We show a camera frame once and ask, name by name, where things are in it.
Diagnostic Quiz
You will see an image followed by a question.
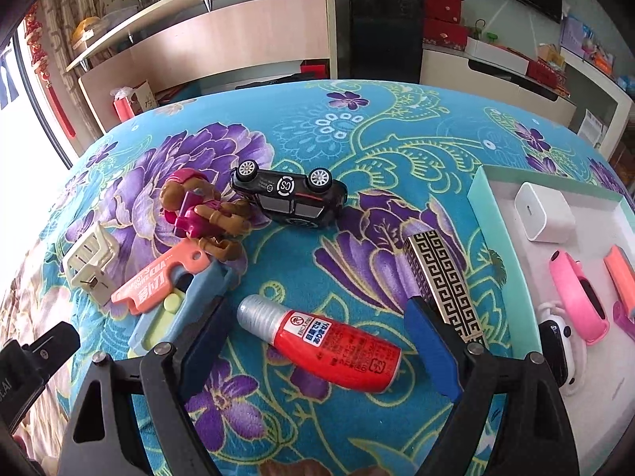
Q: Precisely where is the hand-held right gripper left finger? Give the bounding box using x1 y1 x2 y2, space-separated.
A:
58 295 230 476

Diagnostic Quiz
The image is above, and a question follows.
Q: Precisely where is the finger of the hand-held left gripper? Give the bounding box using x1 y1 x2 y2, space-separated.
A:
22 321 81 372

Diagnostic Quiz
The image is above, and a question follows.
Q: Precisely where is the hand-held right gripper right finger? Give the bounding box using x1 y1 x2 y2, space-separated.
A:
403 296 581 476

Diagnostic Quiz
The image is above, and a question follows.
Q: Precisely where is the red bottle with silver cap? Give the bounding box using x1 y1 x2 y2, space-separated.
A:
237 294 402 394

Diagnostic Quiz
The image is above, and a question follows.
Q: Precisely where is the white smartwatch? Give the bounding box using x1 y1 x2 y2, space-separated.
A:
537 301 589 397

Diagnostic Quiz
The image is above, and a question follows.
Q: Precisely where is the white shallow tray box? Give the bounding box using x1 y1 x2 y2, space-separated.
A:
467 163 635 476

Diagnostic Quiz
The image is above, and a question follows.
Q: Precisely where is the purple tube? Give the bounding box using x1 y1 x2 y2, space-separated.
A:
612 300 635 343

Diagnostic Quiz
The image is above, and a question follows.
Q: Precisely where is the salmon pink case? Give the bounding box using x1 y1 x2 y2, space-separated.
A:
604 244 635 308

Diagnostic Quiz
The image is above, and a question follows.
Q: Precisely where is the gold black patterned box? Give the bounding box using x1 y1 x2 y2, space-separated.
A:
403 230 487 345

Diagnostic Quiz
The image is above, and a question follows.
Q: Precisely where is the beige plug adapter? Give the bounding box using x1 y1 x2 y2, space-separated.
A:
62 222 122 307

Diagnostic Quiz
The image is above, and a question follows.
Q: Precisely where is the pink puppy toy figure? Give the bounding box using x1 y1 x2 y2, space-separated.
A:
161 169 253 263

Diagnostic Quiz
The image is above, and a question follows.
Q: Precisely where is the white charger cube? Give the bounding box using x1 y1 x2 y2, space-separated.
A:
513 182 577 244

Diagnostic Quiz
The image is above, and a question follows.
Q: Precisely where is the black toy car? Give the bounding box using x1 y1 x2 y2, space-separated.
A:
231 160 349 230

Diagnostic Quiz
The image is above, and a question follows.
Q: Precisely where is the floral blue blanket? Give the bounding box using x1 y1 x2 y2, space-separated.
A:
0 78 626 476

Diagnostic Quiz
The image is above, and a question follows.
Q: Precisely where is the small red paper bag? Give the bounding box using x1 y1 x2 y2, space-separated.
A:
113 88 137 122

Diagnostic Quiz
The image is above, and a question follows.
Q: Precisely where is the beige paper bag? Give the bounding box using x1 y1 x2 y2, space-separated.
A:
131 81 158 112

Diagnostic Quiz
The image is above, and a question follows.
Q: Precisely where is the black plastic equipment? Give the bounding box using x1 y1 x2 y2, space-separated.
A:
235 72 328 91

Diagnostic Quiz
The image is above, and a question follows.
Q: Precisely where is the cream television cabinet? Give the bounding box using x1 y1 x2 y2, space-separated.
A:
419 42 579 130

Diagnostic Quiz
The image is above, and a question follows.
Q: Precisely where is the red patterned box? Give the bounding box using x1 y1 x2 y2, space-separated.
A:
526 57 569 85

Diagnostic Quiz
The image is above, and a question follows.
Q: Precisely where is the small red box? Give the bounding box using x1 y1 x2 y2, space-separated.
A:
300 59 331 80

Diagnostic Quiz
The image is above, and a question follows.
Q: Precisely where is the white flat box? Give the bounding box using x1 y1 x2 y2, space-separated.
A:
466 37 529 75

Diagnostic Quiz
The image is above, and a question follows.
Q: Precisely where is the red hanging knot ornament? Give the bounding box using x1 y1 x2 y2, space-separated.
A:
22 2 77 140

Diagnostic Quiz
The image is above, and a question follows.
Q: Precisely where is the white side shelf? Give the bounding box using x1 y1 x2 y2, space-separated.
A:
560 50 635 159

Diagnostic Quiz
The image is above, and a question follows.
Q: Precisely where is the yellow food container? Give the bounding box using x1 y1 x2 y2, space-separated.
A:
72 16 102 50

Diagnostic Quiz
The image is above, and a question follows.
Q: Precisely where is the red gift box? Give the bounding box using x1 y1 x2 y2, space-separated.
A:
423 19 470 51

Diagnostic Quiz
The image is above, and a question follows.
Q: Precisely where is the light wooden desk with shelf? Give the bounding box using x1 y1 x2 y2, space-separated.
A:
65 0 355 122

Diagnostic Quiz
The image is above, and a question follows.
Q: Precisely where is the black water dispenser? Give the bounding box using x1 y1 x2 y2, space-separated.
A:
347 0 428 83

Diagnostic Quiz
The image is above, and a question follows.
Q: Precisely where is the patterned curtain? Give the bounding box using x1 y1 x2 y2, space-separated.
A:
42 0 112 134

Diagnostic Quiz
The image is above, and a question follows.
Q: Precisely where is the colourful toy box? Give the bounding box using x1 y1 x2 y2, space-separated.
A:
560 15 596 58

